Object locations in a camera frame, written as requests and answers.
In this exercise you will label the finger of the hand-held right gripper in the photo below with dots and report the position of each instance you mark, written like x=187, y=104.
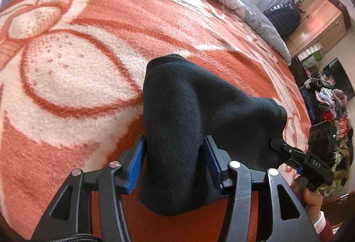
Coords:
x=296, y=167
x=288, y=149

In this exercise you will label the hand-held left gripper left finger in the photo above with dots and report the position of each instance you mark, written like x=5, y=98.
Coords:
x=135, y=165

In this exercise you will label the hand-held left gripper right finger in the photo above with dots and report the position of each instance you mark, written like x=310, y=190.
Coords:
x=215, y=160

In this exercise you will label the black pants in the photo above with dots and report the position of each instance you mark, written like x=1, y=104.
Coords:
x=180, y=125

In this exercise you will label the person's right forearm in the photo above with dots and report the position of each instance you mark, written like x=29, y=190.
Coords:
x=324, y=228

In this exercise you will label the person's right hand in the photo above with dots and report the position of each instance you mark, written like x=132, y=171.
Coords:
x=309, y=200

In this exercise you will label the pile of clothes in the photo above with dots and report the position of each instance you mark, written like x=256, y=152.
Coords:
x=337, y=109

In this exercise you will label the dark television cabinet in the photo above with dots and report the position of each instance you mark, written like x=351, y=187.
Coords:
x=305, y=92

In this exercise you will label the black television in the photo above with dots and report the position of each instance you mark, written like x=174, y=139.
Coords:
x=337, y=74

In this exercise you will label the stack of boxes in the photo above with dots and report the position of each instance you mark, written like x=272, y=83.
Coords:
x=310, y=56

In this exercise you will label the orange and white floral blanket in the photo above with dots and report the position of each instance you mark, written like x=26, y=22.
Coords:
x=72, y=73

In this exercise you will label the wooden wardrobe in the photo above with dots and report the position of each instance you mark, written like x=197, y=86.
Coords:
x=316, y=23

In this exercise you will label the black puffer jacket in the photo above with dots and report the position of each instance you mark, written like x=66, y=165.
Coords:
x=283, y=16

